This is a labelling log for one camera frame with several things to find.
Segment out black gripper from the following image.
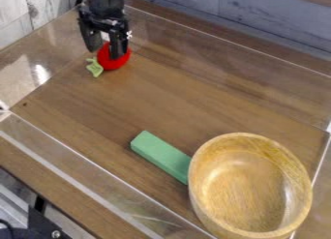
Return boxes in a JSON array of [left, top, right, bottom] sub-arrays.
[[77, 5, 132, 60]]

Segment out red plush strawberry toy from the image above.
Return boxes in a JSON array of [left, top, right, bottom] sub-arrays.
[[85, 42, 132, 77]]

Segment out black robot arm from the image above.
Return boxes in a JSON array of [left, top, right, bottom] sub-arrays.
[[77, 0, 130, 60]]

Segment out green rectangular block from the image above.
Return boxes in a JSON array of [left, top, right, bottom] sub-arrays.
[[129, 131, 190, 185]]

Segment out wooden bowl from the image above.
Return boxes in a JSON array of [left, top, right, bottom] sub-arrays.
[[186, 133, 312, 239]]

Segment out black clamp with screw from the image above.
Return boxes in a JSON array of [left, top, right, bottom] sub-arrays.
[[0, 196, 71, 239]]

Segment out clear acrylic left wall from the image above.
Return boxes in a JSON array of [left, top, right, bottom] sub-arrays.
[[0, 4, 126, 115]]

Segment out clear acrylic wall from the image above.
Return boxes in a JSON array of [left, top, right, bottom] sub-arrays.
[[0, 4, 126, 115], [0, 110, 216, 239], [125, 7, 331, 131]]

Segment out clear acrylic back wall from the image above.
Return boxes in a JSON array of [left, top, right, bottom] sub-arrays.
[[125, 7, 331, 131]]

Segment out clear acrylic front wall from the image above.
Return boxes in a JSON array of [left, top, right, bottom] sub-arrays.
[[0, 110, 216, 239]]

